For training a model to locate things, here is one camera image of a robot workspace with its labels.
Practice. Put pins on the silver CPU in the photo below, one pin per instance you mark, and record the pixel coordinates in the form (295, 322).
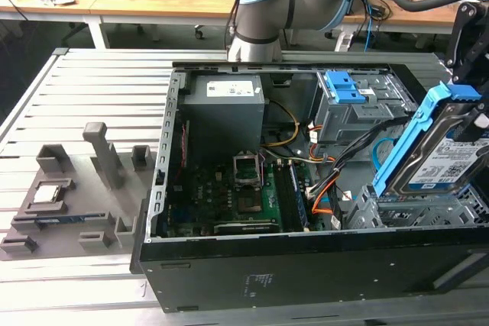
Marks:
(46, 194)

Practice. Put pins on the grey parts rack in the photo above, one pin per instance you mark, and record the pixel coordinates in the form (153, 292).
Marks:
(88, 207)

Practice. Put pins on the grey power supply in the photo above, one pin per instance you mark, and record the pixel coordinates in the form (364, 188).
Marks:
(225, 127)

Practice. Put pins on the grey disk bay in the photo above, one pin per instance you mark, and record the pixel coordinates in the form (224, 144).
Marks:
(363, 211)

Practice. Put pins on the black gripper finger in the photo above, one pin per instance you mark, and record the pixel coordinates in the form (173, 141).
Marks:
(475, 123)

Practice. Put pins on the blue drive carrier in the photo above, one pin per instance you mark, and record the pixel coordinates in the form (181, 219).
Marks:
(344, 85)

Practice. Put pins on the blue RAM slot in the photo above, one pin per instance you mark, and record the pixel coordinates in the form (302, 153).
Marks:
(300, 204)

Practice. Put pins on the green motherboard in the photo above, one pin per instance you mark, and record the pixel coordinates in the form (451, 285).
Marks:
(214, 198)

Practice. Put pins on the blue RAM stick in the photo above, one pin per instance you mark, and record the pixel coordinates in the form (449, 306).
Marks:
(61, 219)

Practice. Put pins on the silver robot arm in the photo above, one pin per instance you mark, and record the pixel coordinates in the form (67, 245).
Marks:
(267, 1)

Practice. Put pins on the grey drive cage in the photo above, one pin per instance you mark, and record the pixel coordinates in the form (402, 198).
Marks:
(344, 120)

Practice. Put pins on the CPU socket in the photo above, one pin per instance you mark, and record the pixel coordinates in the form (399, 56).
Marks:
(250, 204)

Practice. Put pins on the hard disk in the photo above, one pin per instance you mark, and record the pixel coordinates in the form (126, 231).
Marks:
(431, 162)

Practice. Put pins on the white power strip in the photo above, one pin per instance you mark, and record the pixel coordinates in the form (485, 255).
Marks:
(345, 41)

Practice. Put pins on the black PC case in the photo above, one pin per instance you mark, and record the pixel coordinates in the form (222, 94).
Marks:
(305, 276)

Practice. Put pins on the wooden desk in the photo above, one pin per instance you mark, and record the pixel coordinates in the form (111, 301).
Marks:
(122, 5)

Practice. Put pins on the black RAM slot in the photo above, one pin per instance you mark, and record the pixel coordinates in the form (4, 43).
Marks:
(285, 200)

